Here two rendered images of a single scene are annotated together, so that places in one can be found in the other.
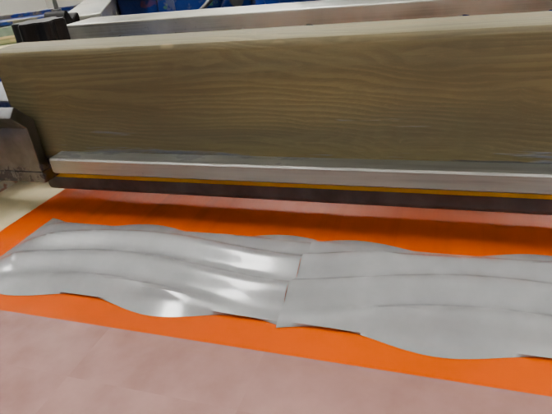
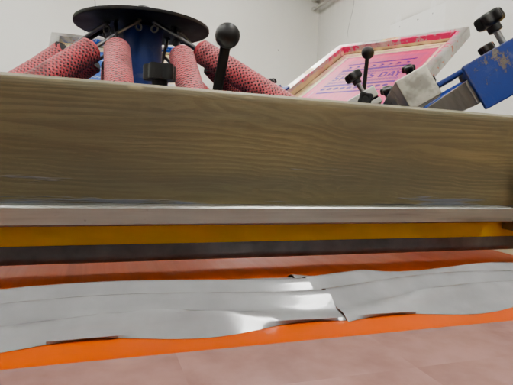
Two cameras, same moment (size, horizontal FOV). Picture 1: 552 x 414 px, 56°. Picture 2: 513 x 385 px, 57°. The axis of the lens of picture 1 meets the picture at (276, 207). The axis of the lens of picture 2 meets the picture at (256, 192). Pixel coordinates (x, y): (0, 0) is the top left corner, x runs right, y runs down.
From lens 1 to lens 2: 0.19 m
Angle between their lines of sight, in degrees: 45
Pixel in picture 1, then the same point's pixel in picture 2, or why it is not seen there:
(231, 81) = (200, 127)
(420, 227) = (347, 266)
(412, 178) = (357, 214)
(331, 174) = (295, 212)
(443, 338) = (470, 304)
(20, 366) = not seen: outside the picture
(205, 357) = (324, 347)
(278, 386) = (417, 347)
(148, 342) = (246, 352)
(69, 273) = (46, 321)
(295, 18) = not seen: hidden behind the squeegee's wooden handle
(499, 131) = (401, 180)
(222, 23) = not seen: hidden behind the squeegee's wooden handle
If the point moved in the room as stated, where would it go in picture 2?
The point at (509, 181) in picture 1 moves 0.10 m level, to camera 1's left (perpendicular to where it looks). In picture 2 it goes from (418, 213) to (310, 222)
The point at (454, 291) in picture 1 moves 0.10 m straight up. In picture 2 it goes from (438, 281) to (451, 91)
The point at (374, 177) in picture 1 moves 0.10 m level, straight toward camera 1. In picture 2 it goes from (330, 214) to (479, 244)
